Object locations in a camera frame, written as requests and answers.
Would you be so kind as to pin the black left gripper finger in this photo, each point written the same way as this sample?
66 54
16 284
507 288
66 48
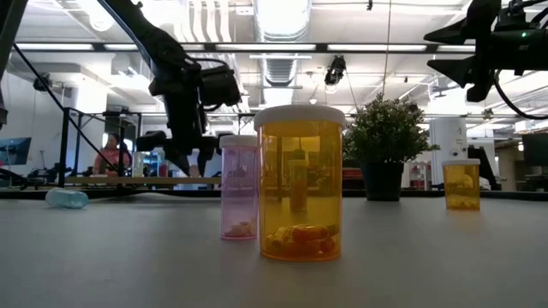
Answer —
206 159
180 160

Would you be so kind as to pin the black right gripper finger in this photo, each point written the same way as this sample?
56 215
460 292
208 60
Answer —
458 70
460 34

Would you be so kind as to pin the clear blue bottle red pills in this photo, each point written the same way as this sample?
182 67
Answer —
163 170

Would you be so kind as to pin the pale blue pill bottle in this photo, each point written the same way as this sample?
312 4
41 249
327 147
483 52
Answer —
66 199

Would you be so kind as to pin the orange bottle with orange capsules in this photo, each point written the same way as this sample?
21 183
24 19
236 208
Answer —
299 239

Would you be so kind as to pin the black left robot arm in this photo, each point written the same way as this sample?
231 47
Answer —
158 47

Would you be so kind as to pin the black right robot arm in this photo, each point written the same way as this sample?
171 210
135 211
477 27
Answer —
535 47

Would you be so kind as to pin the wooden shelf board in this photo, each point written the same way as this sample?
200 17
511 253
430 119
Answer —
128 180

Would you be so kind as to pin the person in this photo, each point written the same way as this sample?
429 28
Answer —
110 158

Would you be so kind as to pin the white cylindrical column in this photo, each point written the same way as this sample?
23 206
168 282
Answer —
447 141

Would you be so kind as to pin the green potted artificial plant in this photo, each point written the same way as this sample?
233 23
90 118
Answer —
383 132

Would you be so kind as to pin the black desk monitor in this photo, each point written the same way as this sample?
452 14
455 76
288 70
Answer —
535 149

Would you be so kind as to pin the orange bottle with yellow pills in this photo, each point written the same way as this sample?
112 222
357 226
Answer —
461 184

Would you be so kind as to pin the grey table mat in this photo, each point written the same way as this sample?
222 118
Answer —
128 265

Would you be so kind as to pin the overhead rig beam with lights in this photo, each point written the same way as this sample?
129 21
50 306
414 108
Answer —
321 47

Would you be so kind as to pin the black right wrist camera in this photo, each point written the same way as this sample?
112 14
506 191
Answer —
514 13

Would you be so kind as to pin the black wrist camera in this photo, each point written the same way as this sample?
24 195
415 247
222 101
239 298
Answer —
220 87
514 13

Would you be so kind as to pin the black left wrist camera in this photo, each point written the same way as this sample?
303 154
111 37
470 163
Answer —
220 87

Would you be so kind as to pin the black overhead camera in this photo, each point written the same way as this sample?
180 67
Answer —
335 70

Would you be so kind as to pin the silver ceiling air duct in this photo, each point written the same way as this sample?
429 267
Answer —
280 25

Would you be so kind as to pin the black wall-mounted device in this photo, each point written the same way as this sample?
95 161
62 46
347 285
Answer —
43 82

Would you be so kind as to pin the dark wall monitor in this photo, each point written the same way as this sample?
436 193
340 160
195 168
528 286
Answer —
15 150

